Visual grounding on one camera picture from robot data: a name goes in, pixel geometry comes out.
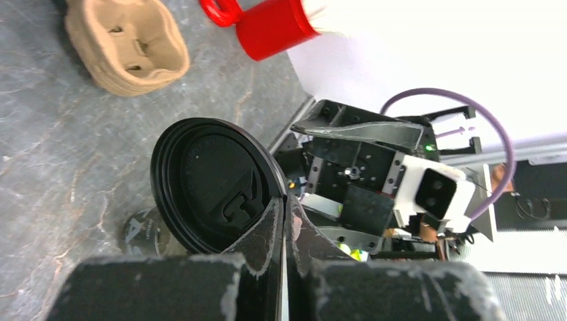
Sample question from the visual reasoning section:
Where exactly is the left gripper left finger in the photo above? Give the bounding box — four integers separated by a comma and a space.
48, 197, 284, 320

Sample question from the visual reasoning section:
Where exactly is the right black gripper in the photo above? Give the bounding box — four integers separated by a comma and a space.
283, 100, 437, 261

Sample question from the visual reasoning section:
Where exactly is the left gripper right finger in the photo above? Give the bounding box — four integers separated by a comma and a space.
286, 196, 505, 320

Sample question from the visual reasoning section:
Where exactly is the black plastic cup lid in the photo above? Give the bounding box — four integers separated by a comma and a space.
150, 118, 287, 254

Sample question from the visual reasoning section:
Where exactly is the black paper coffee cup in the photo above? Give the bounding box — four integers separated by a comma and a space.
119, 207, 187, 257

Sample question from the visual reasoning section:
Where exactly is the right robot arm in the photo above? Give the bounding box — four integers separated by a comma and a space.
274, 100, 481, 261

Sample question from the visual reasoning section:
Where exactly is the red mug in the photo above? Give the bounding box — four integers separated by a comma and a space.
199, 0, 319, 62

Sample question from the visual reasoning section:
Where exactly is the cardboard cup carrier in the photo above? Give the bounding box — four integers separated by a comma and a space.
64, 0, 190, 97

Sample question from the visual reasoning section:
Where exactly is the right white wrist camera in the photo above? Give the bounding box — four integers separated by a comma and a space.
382, 152, 475, 233

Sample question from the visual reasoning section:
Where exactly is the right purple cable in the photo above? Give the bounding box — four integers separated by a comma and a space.
380, 88, 516, 223

